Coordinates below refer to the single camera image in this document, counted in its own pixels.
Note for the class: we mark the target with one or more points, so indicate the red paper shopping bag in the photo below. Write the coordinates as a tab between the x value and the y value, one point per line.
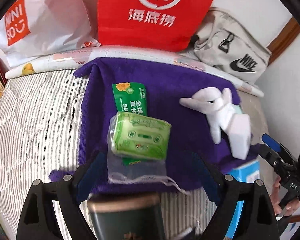
158	24

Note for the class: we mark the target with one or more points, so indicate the white and green glove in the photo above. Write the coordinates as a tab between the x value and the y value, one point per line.
216	105

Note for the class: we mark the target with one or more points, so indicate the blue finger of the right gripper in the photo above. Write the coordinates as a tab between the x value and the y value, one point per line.
270	142

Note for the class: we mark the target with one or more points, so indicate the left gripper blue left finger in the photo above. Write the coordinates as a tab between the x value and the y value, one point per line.
89	174

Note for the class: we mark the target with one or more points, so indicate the light green tissue pack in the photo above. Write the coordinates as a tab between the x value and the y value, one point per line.
157	133

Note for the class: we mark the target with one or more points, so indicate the white Miniso plastic bag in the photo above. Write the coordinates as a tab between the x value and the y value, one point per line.
33	28

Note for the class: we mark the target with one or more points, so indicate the green snack packet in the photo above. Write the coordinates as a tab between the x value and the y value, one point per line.
130	97

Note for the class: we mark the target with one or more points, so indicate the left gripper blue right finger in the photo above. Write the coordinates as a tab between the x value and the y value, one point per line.
210	178

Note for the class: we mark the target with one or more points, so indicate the clear mesh drawstring pouch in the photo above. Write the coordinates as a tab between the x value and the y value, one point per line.
146	172

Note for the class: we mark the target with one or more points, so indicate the person's right hand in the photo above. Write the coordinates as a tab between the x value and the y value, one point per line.
291	207

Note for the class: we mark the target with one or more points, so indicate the blue tissue pack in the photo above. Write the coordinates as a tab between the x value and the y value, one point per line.
246	173

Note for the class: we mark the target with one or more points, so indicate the beige Nike bag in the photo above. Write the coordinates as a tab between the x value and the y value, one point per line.
223	42

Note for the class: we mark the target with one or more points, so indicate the purple towel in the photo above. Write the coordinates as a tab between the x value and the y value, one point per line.
165	85

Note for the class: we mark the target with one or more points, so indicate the wooden door frame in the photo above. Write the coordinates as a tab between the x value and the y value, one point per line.
284	39

